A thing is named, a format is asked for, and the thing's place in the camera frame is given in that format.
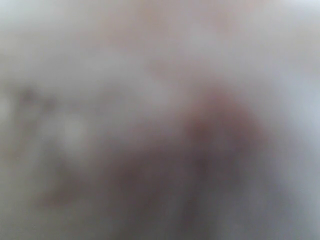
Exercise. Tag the beige teddy bear striped sweater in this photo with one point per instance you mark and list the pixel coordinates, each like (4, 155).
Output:
(159, 119)

